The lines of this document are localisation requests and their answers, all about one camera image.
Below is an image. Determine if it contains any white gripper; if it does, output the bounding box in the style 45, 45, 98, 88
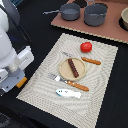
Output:
0, 46, 34, 95

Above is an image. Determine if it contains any white toy fish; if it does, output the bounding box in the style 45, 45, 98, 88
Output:
56, 89, 81, 98

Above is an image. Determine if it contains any brown toy sausage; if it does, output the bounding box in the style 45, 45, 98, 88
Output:
68, 59, 79, 78

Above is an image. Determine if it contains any red toy tomato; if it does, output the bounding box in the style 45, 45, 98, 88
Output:
80, 42, 92, 52

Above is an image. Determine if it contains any yellow toy bread slice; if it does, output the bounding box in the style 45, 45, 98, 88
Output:
16, 77, 27, 88

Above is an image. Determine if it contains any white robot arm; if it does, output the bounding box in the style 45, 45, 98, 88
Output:
0, 0, 34, 95

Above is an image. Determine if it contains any round wooden plate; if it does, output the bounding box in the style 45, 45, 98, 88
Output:
59, 57, 87, 81

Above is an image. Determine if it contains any beige woven placemat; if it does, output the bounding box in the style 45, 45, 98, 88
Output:
17, 33, 118, 128

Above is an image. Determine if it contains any blue striped cloth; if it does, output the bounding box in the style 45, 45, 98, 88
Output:
11, 0, 25, 7

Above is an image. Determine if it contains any small grey saucepan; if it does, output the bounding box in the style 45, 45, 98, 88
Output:
42, 2, 81, 22

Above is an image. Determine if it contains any large grey pot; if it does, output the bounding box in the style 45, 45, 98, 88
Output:
84, 0, 107, 26

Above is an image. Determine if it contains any pink toy stove board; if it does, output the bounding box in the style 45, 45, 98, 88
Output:
51, 1, 128, 43

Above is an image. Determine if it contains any beige bowl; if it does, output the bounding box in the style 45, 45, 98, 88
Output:
121, 7, 128, 30

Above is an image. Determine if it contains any wooden handled fork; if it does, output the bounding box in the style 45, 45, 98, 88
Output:
48, 73, 89, 91

